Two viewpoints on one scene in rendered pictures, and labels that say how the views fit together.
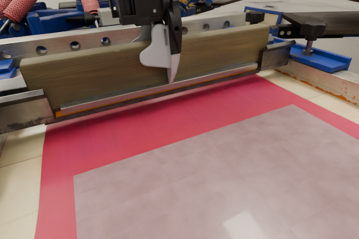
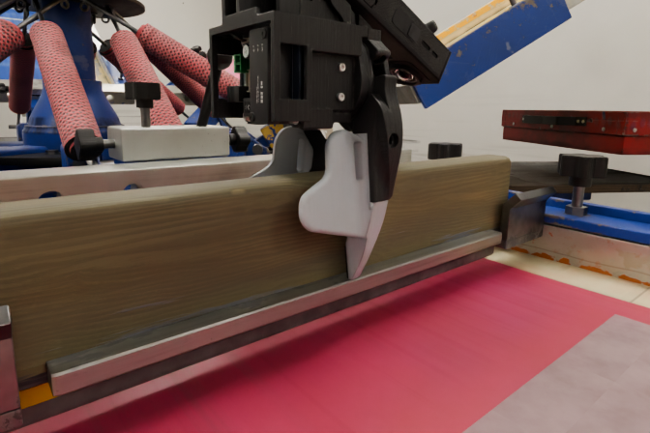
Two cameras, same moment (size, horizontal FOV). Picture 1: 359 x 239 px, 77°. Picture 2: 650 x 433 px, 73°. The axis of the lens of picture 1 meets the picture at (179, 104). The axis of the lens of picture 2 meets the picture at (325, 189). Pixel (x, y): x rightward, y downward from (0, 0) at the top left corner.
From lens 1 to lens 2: 14 cm
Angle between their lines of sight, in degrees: 25
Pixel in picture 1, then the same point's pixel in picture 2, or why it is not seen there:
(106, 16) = (132, 141)
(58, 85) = (55, 294)
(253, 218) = not seen: outside the picture
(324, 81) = (637, 264)
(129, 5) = (286, 78)
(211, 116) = (472, 360)
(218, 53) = (435, 209)
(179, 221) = not seen: outside the picture
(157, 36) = (340, 157)
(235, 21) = not seen: hidden behind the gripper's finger
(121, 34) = (171, 179)
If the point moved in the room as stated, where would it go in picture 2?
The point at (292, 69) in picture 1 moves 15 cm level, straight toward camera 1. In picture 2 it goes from (556, 245) to (619, 311)
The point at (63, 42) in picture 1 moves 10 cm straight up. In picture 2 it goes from (21, 192) to (8, 69)
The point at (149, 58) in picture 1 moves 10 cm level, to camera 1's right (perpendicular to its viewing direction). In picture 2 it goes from (321, 211) to (478, 203)
